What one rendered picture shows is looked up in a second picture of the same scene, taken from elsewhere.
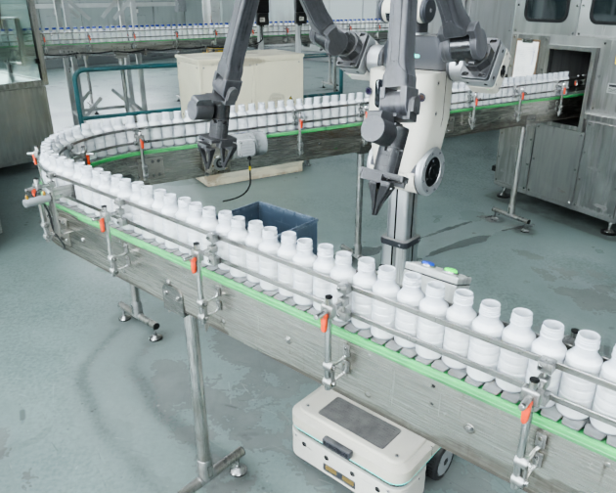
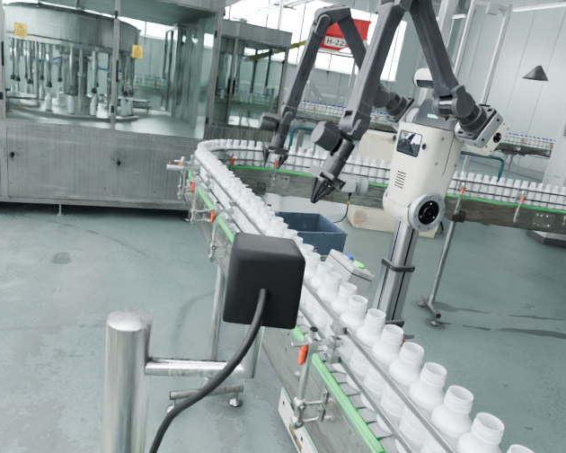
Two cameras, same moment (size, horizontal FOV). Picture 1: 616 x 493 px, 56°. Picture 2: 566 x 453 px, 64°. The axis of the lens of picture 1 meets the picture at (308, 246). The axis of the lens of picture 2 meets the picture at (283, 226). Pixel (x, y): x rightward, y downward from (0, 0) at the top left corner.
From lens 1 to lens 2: 0.67 m
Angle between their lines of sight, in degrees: 25
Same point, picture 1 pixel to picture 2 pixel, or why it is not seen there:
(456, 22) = (441, 82)
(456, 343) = (309, 304)
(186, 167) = (305, 189)
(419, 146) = (417, 186)
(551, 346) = (350, 315)
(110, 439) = (174, 346)
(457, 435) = (291, 380)
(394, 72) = (353, 100)
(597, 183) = not seen: outside the picture
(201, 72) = (372, 143)
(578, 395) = (356, 364)
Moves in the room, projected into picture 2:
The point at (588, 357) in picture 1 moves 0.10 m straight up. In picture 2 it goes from (367, 331) to (378, 284)
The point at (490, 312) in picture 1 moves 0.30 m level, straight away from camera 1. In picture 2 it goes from (328, 279) to (402, 262)
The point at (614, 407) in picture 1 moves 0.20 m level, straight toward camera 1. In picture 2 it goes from (371, 380) to (278, 402)
